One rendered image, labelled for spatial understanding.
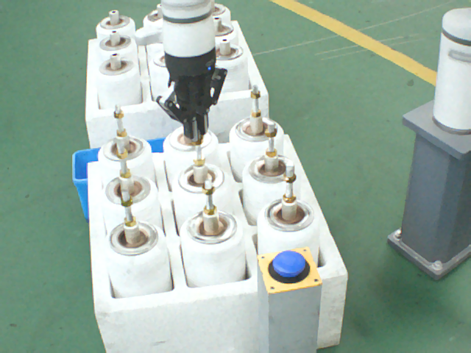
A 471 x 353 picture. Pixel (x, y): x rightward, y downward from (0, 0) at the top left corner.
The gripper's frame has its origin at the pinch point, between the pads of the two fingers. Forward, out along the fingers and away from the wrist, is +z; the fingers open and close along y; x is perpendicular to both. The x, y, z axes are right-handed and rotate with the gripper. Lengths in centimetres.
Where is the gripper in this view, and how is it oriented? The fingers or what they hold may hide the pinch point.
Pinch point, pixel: (196, 126)
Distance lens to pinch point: 108.0
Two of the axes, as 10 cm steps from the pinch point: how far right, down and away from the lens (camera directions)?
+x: -7.5, -3.8, 5.4
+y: 6.6, -4.8, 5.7
